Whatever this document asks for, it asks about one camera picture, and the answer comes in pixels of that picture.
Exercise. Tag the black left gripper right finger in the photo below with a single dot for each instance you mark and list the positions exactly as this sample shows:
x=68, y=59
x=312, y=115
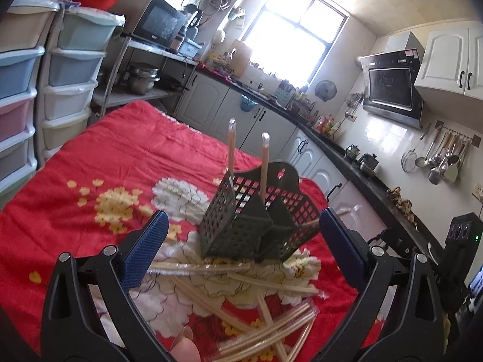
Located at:
x=396, y=316

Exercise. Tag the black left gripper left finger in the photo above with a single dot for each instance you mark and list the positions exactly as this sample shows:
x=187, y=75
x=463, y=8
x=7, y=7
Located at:
x=71, y=329

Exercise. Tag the black perforated utensil basket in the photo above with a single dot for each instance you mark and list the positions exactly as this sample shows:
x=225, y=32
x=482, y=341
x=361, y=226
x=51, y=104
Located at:
x=241, y=225

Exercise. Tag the chopsticks pair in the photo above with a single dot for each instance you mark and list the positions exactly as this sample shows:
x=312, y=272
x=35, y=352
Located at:
x=232, y=144

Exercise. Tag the hanging ladles and utensils rack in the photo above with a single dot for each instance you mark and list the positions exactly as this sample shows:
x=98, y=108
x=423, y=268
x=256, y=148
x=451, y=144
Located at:
x=445, y=156

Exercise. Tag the white lower kitchen cabinets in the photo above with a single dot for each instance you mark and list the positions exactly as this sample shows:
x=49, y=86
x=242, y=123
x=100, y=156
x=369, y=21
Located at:
x=208, y=105

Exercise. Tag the bright kitchen window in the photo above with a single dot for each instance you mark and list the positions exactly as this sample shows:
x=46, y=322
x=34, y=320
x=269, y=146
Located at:
x=291, y=38

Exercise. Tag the black air fryer appliance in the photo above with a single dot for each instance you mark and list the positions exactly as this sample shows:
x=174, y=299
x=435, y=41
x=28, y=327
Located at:
x=461, y=245

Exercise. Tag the wrapped chopsticks on quilt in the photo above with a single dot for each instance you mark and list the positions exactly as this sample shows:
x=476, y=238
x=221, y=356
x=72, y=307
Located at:
x=184, y=269

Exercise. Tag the wrapped chopsticks pile front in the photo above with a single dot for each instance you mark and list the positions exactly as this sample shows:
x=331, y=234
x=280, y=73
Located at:
x=252, y=341

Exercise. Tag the red floral quilt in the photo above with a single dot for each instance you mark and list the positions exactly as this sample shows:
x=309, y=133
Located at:
x=107, y=182

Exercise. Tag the black kettle on counter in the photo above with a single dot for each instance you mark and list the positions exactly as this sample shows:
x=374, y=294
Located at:
x=368, y=164

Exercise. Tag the black range hood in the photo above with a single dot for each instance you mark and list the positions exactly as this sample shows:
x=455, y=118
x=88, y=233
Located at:
x=389, y=86

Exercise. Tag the stainless steel pots stack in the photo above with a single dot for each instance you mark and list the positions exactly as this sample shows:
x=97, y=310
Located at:
x=142, y=77

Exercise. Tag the metal storage shelf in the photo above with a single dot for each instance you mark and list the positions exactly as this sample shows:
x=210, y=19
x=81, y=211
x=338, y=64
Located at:
x=175, y=70

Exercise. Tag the pastel drawer tower right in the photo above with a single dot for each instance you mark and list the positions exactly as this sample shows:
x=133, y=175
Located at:
x=75, y=48

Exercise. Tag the pastel drawer tower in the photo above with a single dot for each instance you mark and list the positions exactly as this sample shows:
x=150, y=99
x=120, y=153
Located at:
x=24, y=31
x=75, y=48

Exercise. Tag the pastel drawer tower left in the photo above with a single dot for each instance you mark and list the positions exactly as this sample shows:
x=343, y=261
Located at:
x=24, y=31

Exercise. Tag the black microwave oven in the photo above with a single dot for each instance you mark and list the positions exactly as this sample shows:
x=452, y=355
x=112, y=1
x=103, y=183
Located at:
x=159, y=23

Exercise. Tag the round wall exhaust fan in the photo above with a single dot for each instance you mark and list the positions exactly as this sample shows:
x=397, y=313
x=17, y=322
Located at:
x=325, y=90

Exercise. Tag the white upper wall cabinet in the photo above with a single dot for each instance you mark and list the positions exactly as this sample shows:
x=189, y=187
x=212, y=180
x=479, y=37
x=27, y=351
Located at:
x=453, y=62

